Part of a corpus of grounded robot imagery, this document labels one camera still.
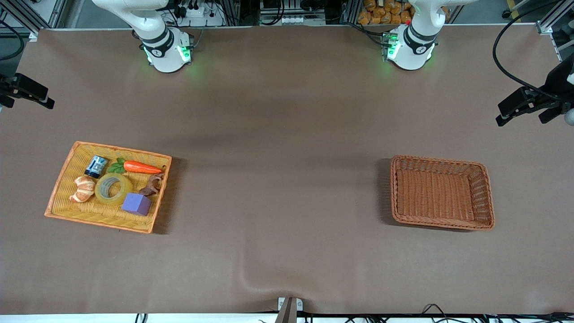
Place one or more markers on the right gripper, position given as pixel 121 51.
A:
pixel 10 87

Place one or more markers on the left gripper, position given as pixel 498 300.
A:
pixel 555 88

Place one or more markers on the yellow clear tape roll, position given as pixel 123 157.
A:
pixel 100 190

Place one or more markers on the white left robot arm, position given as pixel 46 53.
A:
pixel 410 51

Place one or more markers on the small blue labelled jar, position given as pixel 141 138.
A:
pixel 96 167

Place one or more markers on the toy croissant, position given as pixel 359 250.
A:
pixel 83 190

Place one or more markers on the yellow wicker basket orange rim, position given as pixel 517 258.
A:
pixel 67 211

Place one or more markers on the brown wicker basket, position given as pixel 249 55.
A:
pixel 437 195

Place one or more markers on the orange toy carrot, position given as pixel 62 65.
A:
pixel 141 167

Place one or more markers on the purple foam cube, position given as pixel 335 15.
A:
pixel 136 204

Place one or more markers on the brown toy animal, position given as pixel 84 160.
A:
pixel 152 184

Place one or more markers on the pile of orange buns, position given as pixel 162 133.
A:
pixel 381 13

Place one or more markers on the white power strip with plugs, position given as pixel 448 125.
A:
pixel 199 15

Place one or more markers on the long white power strip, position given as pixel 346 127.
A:
pixel 302 20

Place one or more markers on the brown table cloth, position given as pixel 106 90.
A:
pixel 278 134

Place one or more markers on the aluminium frame profile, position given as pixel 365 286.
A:
pixel 549 22
pixel 27 18

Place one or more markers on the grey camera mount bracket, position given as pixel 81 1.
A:
pixel 289 309

